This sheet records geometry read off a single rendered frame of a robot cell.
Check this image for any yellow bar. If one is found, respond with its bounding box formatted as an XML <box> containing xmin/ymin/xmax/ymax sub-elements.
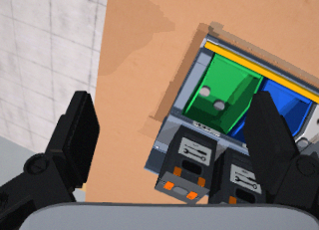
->
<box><xmin>204</xmin><ymin>41</ymin><xmax>319</xmax><ymax>104</ymax></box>

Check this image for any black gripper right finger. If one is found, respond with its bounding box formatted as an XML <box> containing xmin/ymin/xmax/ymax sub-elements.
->
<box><xmin>243</xmin><ymin>91</ymin><xmax>319</xmax><ymax>219</ymax></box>

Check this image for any dark grey case with orange latches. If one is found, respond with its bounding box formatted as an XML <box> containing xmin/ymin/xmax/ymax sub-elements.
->
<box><xmin>155</xmin><ymin>125</ymin><xmax>217</xmax><ymax>204</ymax></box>
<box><xmin>207</xmin><ymin>147</ymin><xmax>266</xmax><ymax>204</ymax></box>

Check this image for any grey metal shelf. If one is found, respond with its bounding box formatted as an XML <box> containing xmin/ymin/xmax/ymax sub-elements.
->
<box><xmin>144</xmin><ymin>34</ymin><xmax>319</xmax><ymax>175</ymax></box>

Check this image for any green open bin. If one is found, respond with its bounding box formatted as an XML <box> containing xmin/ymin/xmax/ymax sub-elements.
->
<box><xmin>181</xmin><ymin>52</ymin><xmax>263</xmax><ymax>134</ymax></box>

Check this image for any olive green case with orange latches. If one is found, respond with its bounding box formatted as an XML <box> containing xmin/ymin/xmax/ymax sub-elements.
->
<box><xmin>265</xmin><ymin>190</ymin><xmax>271</xmax><ymax>203</ymax></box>

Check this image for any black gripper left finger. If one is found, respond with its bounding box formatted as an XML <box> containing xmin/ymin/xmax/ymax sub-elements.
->
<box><xmin>0</xmin><ymin>91</ymin><xmax>100</xmax><ymax>230</ymax></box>

